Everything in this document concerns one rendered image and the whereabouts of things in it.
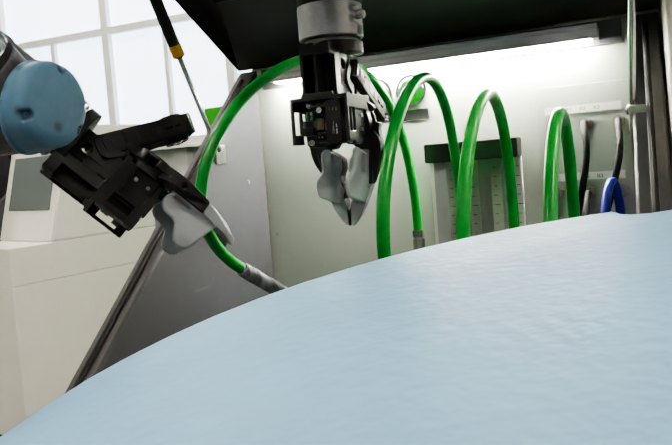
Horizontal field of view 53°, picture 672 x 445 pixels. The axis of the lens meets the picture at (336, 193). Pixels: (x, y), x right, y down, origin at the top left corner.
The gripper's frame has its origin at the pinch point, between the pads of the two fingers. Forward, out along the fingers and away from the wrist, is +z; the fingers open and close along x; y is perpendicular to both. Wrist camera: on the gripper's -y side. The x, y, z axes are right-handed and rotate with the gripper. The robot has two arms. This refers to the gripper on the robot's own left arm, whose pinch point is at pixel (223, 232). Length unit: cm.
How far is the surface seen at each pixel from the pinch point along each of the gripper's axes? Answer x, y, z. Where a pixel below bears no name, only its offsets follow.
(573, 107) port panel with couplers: 8, -46, 29
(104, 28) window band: -476, -235, -112
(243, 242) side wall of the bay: -33.6, -12.2, 8.9
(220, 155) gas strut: -26.9, -19.0, -3.9
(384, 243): 18.5, -3.3, 10.7
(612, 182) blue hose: 16, -34, 35
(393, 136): 18.1, -13.8, 5.5
